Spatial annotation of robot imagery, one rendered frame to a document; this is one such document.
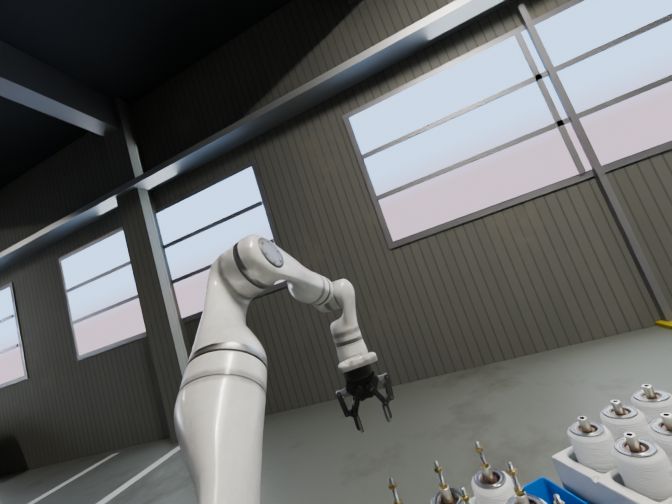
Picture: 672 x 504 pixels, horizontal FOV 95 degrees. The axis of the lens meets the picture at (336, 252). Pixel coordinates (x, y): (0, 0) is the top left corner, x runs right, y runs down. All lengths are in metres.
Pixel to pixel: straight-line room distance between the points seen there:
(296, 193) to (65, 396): 3.57
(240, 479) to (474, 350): 2.34
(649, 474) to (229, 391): 0.92
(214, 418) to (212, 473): 0.04
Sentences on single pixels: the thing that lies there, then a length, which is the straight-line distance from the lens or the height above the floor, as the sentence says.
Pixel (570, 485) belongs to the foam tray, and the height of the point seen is 0.12.
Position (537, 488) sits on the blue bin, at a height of 0.10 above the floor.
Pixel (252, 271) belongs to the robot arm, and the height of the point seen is 0.86.
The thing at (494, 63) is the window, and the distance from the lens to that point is 2.92.
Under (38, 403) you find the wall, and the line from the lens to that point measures 5.37.
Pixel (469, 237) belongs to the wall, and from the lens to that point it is 2.51.
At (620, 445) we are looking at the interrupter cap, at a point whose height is 0.25.
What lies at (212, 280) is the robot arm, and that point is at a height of 0.87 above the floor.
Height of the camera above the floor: 0.79
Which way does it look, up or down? 8 degrees up
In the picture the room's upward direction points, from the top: 18 degrees counter-clockwise
